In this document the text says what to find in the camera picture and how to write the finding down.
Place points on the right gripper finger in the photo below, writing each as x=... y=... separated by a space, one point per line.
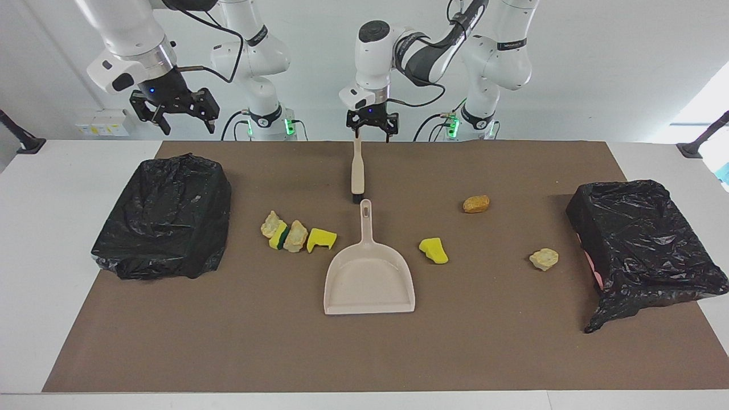
x=209 y=108
x=142 y=105

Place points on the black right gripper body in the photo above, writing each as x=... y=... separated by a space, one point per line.
x=170 y=91

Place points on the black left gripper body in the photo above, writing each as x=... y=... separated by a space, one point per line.
x=373 y=118

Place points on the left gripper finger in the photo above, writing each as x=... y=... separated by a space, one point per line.
x=391 y=132
x=356 y=132

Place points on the beige hand brush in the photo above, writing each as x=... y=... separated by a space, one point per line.
x=357 y=176

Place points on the brown oval sponge piece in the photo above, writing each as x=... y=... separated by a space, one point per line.
x=476 y=204

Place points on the notched yellow sponge piece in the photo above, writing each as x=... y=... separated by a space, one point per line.
x=320 y=238

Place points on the plain yellow sponge piece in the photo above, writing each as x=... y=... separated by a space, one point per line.
x=434 y=251

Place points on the yellow and green sponge piece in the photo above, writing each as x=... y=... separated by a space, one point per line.
x=277 y=238

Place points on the beige plastic dustpan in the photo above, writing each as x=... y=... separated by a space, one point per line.
x=367 y=279

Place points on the small pale beige sponge chunk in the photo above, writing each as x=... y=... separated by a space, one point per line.
x=544 y=259

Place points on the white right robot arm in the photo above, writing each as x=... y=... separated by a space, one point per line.
x=131 y=34

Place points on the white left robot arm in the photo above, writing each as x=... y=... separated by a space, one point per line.
x=376 y=51

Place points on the black-bagged bin with pink rim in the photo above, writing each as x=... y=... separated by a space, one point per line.
x=643 y=245

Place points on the brown table mat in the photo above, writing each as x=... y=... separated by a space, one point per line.
x=342 y=353

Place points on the teal object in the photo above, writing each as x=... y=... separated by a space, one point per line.
x=724 y=173

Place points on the white wall outlet box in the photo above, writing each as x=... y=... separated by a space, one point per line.
x=102 y=122

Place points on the black camera stand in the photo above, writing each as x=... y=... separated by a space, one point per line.
x=692 y=150
x=28 y=143

